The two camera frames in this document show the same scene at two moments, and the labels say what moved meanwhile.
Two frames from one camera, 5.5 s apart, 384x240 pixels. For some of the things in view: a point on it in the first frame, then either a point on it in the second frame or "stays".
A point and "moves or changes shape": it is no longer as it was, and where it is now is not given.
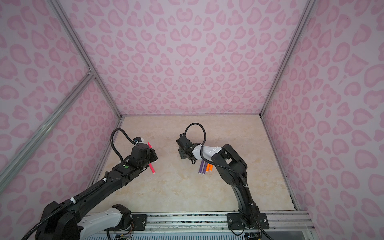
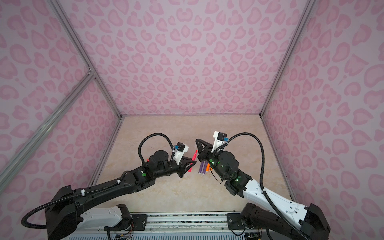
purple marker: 201,166 stays
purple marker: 204,168 stays
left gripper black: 153,154 to 183,167
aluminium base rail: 290,220 stays
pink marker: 150,164 moves or changes shape
